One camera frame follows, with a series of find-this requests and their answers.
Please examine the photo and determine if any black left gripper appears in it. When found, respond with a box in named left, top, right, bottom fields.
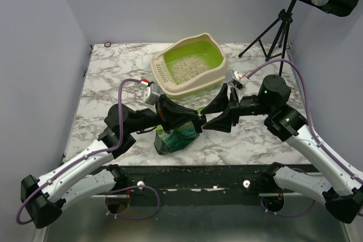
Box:
left=126, top=94, right=199, bottom=134

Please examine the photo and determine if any green cat litter bag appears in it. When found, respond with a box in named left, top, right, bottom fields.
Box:
left=154, top=116, right=200, bottom=155

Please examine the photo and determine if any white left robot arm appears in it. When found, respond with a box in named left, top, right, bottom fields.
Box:
left=16, top=95, right=206, bottom=229

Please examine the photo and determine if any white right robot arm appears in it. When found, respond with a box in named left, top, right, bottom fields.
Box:
left=201, top=75, right=362, bottom=224

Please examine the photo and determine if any clean litter pile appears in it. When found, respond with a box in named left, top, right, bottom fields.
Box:
left=171, top=56, right=210, bottom=84

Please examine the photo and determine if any green and beige litter box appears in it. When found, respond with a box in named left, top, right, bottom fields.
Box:
left=150, top=33, right=230, bottom=99

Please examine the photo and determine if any black tripod stand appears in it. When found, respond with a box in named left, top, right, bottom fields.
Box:
left=238, top=0, right=297, bottom=62

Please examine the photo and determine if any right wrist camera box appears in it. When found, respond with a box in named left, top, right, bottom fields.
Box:
left=225, top=69, right=250, bottom=97

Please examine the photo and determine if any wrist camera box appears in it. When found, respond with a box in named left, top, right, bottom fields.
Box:
left=225, top=69, right=250, bottom=97
left=141, top=79, right=161, bottom=106

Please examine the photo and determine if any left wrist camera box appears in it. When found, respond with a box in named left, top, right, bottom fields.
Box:
left=141, top=79, right=161, bottom=106

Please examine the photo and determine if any black mounting rail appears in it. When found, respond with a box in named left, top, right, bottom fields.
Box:
left=108, top=164, right=288, bottom=207

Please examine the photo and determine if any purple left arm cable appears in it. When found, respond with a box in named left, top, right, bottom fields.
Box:
left=16, top=78, right=145, bottom=224

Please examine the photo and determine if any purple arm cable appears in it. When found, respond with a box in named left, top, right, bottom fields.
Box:
left=16, top=78, right=145, bottom=224
left=245, top=58, right=363, bottom=188

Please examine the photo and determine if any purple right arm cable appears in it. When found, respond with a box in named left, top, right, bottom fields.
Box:
left=245, top=58, right=363, bottom=188

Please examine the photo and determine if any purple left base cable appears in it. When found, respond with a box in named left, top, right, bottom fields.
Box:
left=106, top=185, right=161, bottom=220

